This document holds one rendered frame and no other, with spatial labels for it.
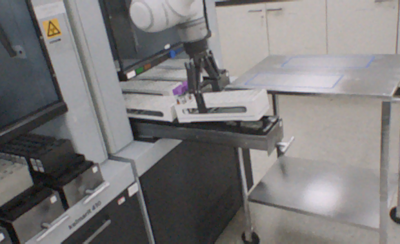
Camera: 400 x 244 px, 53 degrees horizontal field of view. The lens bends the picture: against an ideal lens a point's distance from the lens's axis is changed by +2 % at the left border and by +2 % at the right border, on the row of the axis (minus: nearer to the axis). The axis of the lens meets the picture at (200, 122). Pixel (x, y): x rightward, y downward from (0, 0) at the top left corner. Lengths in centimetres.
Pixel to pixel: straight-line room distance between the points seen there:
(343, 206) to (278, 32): 217
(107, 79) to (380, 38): 251
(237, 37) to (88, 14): 263
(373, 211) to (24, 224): 127
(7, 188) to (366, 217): 127
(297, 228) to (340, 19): 192
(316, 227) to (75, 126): 131
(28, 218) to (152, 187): 49
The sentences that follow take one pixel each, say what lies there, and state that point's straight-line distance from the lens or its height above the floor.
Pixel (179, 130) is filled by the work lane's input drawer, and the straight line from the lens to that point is 132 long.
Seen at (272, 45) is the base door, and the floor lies 44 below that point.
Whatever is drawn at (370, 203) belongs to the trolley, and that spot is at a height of 28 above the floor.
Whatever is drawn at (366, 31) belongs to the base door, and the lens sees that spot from 344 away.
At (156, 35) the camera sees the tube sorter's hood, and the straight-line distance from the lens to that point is 152.
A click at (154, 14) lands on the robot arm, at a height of 120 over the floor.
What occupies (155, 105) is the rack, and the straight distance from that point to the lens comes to 139.
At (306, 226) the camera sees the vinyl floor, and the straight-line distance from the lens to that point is 210.
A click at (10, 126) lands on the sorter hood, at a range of 112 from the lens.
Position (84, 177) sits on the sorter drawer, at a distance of 119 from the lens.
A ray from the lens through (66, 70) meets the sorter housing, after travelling 123.
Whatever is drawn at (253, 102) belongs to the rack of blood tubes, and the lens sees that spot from 116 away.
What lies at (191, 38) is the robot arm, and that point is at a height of 110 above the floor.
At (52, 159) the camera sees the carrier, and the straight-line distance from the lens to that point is 120.
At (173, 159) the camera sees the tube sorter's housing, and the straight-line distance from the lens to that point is 151.
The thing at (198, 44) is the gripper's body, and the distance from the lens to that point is 121.
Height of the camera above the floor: 133
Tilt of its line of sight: 23 degrees down
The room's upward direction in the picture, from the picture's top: 10 degrees counter-clockwise
